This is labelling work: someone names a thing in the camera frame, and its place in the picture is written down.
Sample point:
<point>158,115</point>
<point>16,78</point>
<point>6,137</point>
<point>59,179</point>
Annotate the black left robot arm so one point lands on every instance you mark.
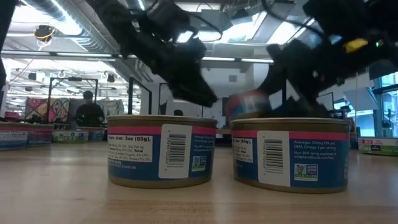
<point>124,28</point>

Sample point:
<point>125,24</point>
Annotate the black equipment cart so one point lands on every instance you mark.
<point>342,112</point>

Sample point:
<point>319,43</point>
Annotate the long linear ceiling light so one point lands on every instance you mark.
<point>77,55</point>

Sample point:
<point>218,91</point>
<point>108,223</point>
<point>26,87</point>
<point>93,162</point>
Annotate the grey ceiling box unit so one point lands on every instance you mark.
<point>211,18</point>

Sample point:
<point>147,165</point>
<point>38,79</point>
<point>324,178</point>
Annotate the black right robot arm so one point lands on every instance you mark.
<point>373,18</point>

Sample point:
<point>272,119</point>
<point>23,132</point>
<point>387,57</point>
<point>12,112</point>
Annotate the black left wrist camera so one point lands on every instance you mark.
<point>171,17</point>

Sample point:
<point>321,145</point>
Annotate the white whiteboard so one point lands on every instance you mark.
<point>326,101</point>

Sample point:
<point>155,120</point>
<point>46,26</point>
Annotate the glass window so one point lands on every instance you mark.
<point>388,102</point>

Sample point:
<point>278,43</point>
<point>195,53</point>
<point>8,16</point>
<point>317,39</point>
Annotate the pale hanging cloth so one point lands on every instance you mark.
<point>113,107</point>

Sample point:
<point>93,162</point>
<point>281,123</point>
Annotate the colourful patterned quilt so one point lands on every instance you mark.
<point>37,109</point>

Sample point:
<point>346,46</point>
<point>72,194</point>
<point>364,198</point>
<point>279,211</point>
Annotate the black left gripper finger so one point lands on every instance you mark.
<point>192,98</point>
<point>196,84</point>

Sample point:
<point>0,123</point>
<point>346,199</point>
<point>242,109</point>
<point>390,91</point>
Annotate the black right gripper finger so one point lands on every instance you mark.
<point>275,85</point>
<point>298,107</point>

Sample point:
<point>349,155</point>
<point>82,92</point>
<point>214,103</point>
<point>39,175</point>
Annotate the black hanging speaker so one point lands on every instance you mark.
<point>111,78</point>
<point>32,76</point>

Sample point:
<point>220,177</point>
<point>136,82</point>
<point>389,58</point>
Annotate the grey wall vent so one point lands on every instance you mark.
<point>233,78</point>

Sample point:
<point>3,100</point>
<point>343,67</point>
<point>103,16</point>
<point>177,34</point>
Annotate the silver spiral ventilation duct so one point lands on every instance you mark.
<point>93,43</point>

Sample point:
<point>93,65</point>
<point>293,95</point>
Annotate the red storage bin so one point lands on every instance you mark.
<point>12,115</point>

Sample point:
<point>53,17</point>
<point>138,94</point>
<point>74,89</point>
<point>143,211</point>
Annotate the white angled panel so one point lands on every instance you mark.
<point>360,99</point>

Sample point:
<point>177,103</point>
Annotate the person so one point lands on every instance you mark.
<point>90,115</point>
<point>178,112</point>

